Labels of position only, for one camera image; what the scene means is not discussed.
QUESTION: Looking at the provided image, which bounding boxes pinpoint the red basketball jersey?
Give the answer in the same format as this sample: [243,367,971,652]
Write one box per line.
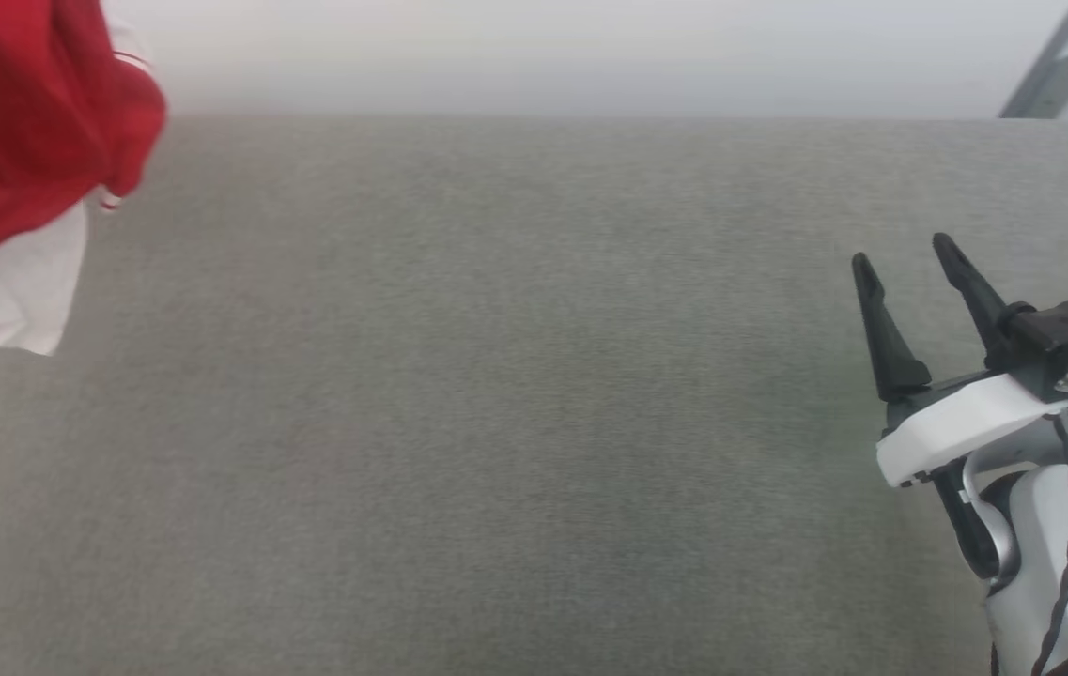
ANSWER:
[0,0,168,358]

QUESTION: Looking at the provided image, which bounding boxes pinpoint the grey metal pole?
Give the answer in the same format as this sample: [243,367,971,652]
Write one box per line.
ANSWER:
[998,0,1068,120]

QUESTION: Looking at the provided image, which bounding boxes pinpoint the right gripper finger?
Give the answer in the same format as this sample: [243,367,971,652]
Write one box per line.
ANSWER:
[852,252,933,404]
[932,232,1014,370]

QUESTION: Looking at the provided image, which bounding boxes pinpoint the grey metal bracket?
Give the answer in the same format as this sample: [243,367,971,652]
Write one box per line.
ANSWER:
[1022,49,1068,120]

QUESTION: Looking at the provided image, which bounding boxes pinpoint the grey fabric sofa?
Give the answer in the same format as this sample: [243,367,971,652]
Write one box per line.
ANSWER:
[0,113,1068,676]

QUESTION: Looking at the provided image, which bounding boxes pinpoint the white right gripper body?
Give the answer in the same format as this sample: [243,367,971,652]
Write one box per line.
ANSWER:
[876,371,1068,489]

